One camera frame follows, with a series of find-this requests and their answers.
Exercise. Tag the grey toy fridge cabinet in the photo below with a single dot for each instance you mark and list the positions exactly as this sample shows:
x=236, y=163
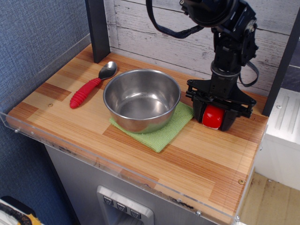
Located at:
x=81, y=181

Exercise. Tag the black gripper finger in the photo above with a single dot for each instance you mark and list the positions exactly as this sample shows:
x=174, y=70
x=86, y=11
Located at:
x=228, y=119
x=198, y=108

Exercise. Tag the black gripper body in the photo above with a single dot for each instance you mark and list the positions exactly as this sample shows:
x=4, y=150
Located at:
x=222, y=91

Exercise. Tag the stainless steel bowl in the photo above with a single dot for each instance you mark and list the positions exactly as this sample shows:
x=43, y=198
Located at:
x=142, y=100

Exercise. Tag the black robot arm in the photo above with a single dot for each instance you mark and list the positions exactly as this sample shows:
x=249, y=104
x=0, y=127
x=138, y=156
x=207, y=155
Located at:
x=233, y=24

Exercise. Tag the silver dispenser panel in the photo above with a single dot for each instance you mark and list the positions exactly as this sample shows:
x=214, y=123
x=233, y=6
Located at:
x=122, y=206

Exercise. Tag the white side cabinet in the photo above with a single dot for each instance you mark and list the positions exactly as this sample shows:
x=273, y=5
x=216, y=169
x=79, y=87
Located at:
x=279, y=155

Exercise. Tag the yellow object at corner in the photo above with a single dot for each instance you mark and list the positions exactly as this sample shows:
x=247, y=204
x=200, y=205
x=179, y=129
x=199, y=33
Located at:
x=29, y=220

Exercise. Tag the clear acrylic table guard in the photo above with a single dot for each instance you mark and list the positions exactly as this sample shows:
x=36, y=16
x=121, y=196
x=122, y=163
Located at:
x=201, y=169

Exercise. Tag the green cloth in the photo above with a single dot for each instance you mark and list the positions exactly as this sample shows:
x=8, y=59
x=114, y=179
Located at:
x=157, y=140

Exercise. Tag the dark right frame post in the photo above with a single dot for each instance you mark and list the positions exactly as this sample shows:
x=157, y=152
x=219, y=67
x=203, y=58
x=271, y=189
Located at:
x=283, y=66

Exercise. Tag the red toy hotdog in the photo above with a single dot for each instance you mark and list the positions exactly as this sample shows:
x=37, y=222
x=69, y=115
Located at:
x=213, y=117

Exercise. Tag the red handled metal spoon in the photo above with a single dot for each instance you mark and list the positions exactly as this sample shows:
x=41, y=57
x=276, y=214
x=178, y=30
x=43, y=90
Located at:
x=107, y=71

